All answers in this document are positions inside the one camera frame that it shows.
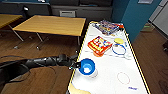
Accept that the cardboard box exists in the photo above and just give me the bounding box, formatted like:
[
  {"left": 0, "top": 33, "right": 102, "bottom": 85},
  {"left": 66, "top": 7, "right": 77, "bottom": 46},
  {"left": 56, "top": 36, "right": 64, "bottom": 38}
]
[{"left": 141, "top": 22, "right": 156, "bottom": 33}]

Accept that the orange plastic toy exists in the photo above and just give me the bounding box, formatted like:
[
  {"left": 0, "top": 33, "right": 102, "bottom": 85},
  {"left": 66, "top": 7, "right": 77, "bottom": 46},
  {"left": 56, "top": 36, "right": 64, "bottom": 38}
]
[{"left": 87, "top": 36, "right": 114, "bottom": 58}]

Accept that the white sofa cushion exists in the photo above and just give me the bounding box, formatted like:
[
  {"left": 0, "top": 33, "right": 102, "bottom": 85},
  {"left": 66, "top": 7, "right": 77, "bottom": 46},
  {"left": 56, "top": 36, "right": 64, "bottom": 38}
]
[{"left": 59, "top": 10, "right": 77, "bottom": 18}]

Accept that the dark grey sofa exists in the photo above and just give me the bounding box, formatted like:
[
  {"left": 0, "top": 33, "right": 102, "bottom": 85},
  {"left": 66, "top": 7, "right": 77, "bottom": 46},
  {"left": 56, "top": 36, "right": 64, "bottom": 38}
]
[
  {"left": 49, "top": 0, "right": 113, "bottom": 22},
  {"left": 0, "top": 3, "right": 52, "bottom": 18}
]

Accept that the blue bowl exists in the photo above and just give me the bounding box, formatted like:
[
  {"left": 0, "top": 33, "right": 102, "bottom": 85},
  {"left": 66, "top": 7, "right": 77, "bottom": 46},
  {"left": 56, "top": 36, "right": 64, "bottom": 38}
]
[{"left": 76, "top": 57, "right": 98, "bottom": 78}]

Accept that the yellow white-topped gaming table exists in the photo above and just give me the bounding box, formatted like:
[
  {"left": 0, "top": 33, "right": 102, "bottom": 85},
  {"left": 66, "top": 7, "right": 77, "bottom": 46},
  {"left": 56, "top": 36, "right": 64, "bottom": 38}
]
[{"left": 67, "top": 21, "right": 151, "bottom": 94}]

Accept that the yellow framed wall poster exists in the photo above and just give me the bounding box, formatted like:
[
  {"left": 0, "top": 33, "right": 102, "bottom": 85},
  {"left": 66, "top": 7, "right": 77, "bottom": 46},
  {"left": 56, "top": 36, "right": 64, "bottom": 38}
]
[{"left": 137, "top": 0, "right": 155, "bottom": 5}]

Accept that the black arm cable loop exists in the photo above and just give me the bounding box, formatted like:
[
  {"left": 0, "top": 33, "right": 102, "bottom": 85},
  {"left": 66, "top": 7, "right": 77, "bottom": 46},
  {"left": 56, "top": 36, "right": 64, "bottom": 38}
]
[{"left": 0, "top": 54, "right": 58, "bottom": 84}]

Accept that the colourful game box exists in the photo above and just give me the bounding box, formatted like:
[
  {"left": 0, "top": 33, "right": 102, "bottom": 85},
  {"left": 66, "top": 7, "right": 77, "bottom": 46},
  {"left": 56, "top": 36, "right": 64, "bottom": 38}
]
[{"left": 92, "top": 20, "right": 124, "bottom": 37}]

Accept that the yellow low table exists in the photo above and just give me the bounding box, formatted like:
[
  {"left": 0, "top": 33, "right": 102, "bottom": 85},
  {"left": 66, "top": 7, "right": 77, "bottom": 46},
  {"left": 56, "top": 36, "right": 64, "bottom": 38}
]
[
  {"left": 12, "top": 15, "right": 87, "bottom": 52},
  {"left": 0, "top": 14, "right": 25, "bottom": 44}
]

